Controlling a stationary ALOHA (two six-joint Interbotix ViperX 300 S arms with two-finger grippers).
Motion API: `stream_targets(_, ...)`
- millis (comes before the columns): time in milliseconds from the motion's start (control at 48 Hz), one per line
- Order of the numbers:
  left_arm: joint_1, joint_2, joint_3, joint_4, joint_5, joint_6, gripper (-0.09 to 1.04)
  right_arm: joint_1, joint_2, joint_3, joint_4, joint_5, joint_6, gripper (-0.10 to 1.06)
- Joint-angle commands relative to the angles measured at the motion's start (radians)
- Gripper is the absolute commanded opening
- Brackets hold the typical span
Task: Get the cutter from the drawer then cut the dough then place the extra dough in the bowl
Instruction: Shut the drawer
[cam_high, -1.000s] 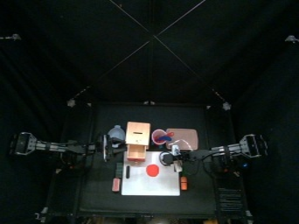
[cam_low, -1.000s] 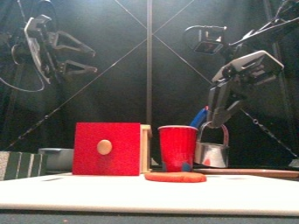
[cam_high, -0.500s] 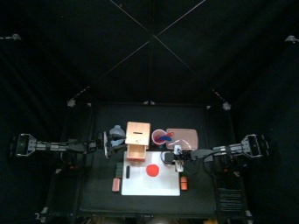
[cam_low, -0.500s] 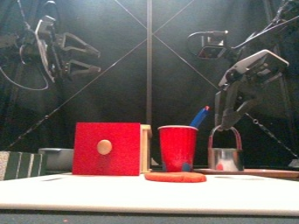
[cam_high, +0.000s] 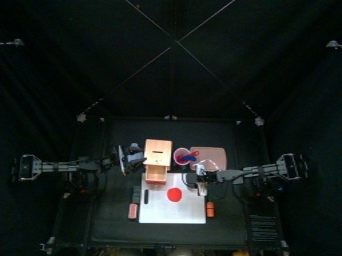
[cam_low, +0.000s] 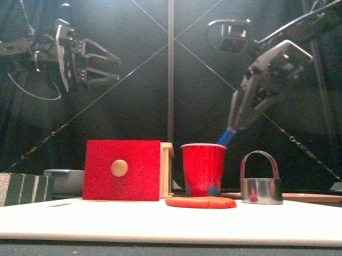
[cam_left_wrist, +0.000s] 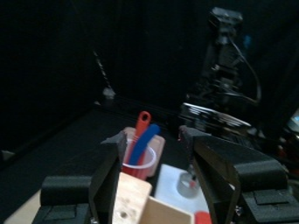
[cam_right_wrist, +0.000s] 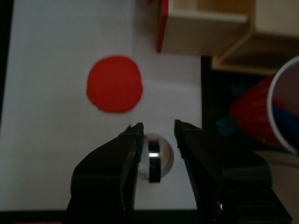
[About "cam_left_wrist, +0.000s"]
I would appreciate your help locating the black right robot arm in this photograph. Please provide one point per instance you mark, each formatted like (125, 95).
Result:
(225, 73)

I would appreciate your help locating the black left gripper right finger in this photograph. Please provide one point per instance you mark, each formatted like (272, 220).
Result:
(233, 175)

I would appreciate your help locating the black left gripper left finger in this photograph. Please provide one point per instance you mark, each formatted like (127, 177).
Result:
(104, 175)

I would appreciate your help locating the wooden pull-out drawer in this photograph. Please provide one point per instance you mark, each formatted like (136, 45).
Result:
(167, 213)

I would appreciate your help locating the grey frame clamp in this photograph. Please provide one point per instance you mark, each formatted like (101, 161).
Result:
(108, 93)

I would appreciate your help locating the red flat dough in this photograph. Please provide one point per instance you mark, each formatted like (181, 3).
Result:
(203, 218)

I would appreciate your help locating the red plastic cup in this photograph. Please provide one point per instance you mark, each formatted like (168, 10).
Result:
(137, 170)

